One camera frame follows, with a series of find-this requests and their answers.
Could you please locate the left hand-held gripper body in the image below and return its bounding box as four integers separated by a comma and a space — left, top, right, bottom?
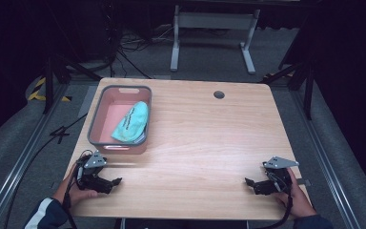
75, 150, 114, 195

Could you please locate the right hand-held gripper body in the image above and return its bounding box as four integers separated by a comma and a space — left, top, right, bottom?
253, 156, 300, 196

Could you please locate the person's left hand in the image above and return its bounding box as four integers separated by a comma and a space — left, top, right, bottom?
52, 164, 99, 208

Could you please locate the person's right hand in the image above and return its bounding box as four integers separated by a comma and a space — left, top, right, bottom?
274, 168, 317, 219

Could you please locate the turquoise cloth with black print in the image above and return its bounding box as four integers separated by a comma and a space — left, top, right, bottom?
111, 100, 150, 143

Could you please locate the pink basin with grey rim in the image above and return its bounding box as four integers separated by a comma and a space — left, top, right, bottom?
87, 84, 153, 156

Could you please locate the black metal stand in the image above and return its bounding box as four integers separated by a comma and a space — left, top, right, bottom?
42, 52, 103, 115
259, 59, 316, 121

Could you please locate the yellow and black floor tape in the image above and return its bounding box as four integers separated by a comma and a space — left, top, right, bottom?
27, 76, 73, 103

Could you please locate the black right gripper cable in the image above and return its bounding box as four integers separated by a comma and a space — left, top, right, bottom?
256, 173, 295, 229

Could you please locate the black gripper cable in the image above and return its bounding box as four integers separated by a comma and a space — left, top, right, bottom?
62, 149, 93, 229
256, 173, 295, 229

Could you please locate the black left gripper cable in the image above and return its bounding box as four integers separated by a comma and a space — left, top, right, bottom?
62, 149, 93, 229

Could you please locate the aluminium floor rail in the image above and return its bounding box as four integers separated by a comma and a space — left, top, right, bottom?
0, 83, 69, 229
289, 89, 361, 229

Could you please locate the long black floor cable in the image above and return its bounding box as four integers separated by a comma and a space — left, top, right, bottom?
3, 113, 89, 229

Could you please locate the bundle of floor cables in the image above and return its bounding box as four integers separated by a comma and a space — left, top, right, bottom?
107, 22, 174, 80

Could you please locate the grey metal desk frame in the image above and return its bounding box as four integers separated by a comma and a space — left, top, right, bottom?
170, 4, 262, 76

